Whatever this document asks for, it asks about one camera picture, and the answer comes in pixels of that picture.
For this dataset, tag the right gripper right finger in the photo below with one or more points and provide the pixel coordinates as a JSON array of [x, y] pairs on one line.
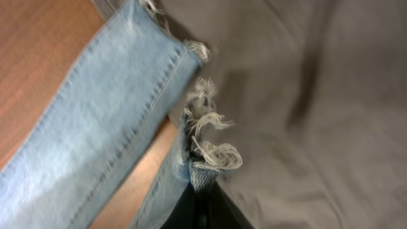
[[222, 213]]

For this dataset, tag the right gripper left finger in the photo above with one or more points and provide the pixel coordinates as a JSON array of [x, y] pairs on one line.
[[190, 211]]

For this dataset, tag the light blue denim jeans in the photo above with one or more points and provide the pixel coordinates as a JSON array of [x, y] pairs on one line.
[[101, 122]]

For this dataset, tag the grey button shirt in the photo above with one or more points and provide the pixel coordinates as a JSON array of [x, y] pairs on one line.
[[317, 92]]

